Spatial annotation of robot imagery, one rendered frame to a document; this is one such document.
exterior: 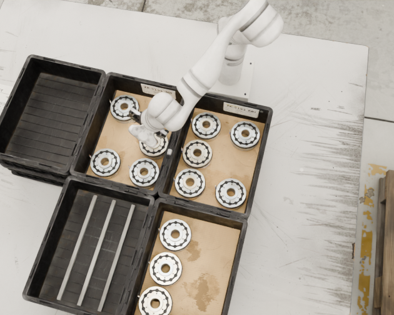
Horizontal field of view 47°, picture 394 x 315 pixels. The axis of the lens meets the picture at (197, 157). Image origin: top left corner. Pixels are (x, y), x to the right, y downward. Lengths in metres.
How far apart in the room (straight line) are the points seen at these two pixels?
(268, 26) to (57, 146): 0.92
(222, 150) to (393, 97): 1.47
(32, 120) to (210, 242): 0.78
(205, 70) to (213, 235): 0.61
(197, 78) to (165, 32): 0.92
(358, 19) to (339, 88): 1.19
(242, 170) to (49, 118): 0.72
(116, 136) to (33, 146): 0.30
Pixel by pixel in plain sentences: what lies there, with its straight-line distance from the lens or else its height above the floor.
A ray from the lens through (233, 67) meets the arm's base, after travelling 1.66.
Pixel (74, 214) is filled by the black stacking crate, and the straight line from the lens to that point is 1.59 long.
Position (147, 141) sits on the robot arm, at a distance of 1.32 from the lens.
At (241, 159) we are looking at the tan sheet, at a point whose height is 0.83.
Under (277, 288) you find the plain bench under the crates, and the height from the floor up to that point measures 0.70.
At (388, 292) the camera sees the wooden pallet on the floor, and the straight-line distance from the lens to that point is 2.33.
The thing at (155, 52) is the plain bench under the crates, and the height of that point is 0.70.
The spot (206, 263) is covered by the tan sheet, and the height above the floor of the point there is 0.83.
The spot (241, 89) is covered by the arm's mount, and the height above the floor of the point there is 0.79.
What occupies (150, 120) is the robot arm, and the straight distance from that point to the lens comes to 1.24.
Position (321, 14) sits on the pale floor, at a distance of 3.04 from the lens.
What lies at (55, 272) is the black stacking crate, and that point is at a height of 0.83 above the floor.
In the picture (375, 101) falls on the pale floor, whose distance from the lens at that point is 2.80.
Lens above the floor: 2.31
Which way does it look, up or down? 69 degrees down
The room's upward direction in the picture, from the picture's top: 3 degrees counter-clockwise
